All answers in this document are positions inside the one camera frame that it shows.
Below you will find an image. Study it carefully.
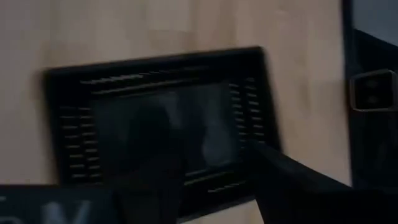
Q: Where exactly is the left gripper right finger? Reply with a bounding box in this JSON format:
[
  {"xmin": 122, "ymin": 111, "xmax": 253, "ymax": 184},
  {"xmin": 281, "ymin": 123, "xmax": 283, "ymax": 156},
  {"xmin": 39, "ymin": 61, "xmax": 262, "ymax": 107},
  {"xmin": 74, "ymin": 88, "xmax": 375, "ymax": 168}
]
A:
[{"xmin": 247, "ymin": 141, "xmax": 353, "ymax": 224}]

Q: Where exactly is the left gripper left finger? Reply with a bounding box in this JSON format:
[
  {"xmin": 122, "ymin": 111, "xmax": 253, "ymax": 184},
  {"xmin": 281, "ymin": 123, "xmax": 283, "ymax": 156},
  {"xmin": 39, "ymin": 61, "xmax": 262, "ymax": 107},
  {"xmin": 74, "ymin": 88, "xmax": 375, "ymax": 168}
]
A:
[{"xmin": 114, "ymin": 102, "xmax": 188, "ymax": 224}]

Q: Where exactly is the black slotted plastic basket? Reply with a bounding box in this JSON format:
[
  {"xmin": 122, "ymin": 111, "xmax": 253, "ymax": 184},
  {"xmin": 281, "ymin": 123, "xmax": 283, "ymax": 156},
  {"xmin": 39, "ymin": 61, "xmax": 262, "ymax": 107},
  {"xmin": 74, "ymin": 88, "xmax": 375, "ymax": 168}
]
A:
[{"xmin": 42, "ymin": 45, "xmax": 282, "ymax": 223}]

